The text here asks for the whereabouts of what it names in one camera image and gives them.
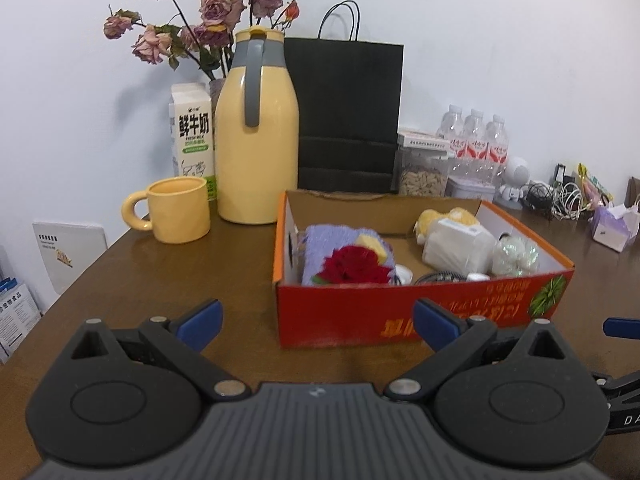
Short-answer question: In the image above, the purple tissue pack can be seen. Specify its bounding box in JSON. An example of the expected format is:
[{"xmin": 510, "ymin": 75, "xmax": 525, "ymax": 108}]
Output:
[{"xmin": 589, "ymin": 202, "xmax": 640, "ymax": 253}]

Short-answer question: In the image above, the dried pink rose bouquet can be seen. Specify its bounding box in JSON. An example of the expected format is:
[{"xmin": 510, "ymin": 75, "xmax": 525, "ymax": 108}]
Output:
[{"xmin": 103, "ymin": 0, "xmax": 301, "ymax": 81}]

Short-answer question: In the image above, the purple towel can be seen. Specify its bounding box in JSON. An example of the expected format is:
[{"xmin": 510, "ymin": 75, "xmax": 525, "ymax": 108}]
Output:
[{"xmin": 300, "ymin": 224, "xmax": 397, "ymax": 287}]

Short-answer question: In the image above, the flat white box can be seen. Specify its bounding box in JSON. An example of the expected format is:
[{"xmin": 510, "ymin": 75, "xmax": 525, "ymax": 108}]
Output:
[{"xmin": 397, "ymin": 130, "xmax": 448, "ymax": 151}]

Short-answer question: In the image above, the black tangled cable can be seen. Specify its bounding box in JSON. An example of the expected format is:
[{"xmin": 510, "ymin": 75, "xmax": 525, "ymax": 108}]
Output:
[{"xmin": 522, "ymin": 182, "xmax": 556, "ymax": 221}]

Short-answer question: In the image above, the clear water bottle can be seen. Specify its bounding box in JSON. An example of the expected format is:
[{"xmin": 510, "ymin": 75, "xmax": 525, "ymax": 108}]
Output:
[
  {"xmin": 436, "ymin": 105, "xmax": 466, "ymax": 181},
  {"xmin": 484, "ymin": 114, "xmax": 508, "ymax": 186},
  {"xmin": 462, "ymin": 108, "xmax": 486, "ymax": 181}
]

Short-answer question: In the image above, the black cable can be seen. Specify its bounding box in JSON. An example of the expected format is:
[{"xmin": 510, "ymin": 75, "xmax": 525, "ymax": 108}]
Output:
[
  {"xmin": 415, "ymin": 271, "xmax": 468, "ymax": 286},
  {"xmin": 522, "ymin": 182, "xmax": 556, "ymax": 221}
]

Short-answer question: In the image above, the clear plastic jar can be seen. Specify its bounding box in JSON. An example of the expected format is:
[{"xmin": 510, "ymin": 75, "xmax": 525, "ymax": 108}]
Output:
[{"xmin": 421, "ymin": 217, "xmax": 497, "ymax": 276}]

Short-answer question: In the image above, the white tangled cable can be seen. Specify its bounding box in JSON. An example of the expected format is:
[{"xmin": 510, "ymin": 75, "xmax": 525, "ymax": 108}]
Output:
[{"xmin": 552, "ymin": 182, "xmax": 596, "ymax": 221}]

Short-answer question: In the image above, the white robot speaker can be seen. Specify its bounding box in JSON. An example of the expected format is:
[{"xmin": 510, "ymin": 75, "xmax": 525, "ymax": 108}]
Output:
[{"xmin": 498, "ymin": 156, "xmax": 533, "ymax": 209}]

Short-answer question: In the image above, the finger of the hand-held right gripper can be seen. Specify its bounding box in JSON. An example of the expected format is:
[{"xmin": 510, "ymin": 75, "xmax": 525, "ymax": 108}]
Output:
[{"xmin": 602, "ymin": 316, "xmax": 640, "ymax": 339}]

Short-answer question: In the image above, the yellow mug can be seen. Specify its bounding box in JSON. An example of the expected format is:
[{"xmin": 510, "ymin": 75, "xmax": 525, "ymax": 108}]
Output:
[{"xmin": 121, "ymin": 176, "xmax": 212, "ymax": 245}]

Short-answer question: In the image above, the iridescent plastic bag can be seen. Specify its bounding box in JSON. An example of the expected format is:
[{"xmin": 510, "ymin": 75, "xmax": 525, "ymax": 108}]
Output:
[{"xmin": 492, "ymin": 237, "xmax": 541, "ymax": 278}]

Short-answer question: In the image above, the white milk carton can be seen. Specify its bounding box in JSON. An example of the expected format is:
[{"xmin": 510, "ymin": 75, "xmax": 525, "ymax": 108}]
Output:
[{"xmin": 167, "ymin": 82, "xmax": 218, "ymax": 202}]

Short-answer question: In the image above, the yellow thermos jug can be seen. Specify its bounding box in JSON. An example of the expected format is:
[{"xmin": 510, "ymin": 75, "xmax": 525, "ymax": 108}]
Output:
[{"xmin": 214, "ymin": 25, "xmax": 300, "ymax": 225}]

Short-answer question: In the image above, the blue white carton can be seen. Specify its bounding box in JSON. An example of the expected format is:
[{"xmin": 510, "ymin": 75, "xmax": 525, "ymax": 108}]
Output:
[{"xmin": 0, "ymin": 277, "xmax": 41, "ymax": 361}]

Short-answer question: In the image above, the clear seed container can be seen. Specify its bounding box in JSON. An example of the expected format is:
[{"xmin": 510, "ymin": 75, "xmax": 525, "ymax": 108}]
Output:
[{"xmin": 397, "ymin": 152, "xmax": 448, "ymax": 197}]

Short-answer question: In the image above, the white printed card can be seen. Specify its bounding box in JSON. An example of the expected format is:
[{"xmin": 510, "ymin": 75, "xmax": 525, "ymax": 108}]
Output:
[{"xmin": 32, "ymin": 220, "xmax": 108, "ymax": 296}]

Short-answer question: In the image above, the glass vase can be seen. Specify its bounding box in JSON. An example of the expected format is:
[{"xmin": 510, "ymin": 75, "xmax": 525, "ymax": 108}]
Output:
[{"xmin": 208, "ymin": 78, "xmax": 227, "ymax": 111}]

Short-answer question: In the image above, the white yellow plush sheep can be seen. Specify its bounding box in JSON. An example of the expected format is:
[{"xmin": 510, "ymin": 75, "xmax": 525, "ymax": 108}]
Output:
[{"xmin": 415, "ymin": 206, "xmax": 480, "ymax": 243}]

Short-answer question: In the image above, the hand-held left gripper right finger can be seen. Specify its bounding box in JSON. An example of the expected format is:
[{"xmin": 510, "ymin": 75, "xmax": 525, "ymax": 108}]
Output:
[{"xmin": 384, "ymin": 297, "xmax": 569, "ymax": 402}]

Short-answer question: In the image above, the pale printed tin box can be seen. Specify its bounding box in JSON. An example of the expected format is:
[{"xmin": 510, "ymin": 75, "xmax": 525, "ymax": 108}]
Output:
[{"xmin": 445, "ymin": 176, "xmax": 498, "ymax": 201}]

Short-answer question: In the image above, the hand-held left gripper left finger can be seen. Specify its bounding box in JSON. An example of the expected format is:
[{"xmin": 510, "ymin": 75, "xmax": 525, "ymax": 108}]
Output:
[{"xmin": 67, "ymin": 299, "xmax": 251, "ymax": 402}]

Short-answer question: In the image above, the black paper bag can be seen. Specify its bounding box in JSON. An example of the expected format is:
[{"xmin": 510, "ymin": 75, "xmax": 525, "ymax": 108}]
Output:
[{"xmin": 284, "ymin": 1, "xmax": 405, "ymax": 195}]

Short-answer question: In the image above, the black upright device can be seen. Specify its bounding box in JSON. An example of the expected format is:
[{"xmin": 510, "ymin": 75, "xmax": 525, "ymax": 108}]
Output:
[{"xmin": 552, "ymin": 162, "xmax": 576, "ymax": 188}]

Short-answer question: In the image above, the red rose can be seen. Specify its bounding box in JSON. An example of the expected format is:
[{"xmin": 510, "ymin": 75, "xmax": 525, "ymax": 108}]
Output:
[{"xmin": 312, "ymin": 246, "xmax": 393, "ymax": 286}]

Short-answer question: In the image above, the red cardboard box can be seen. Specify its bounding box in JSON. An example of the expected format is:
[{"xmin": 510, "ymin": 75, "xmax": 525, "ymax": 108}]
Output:
[{"xmin": 272, "ymin": 189, "xmax": 575, "ymax": 350}]

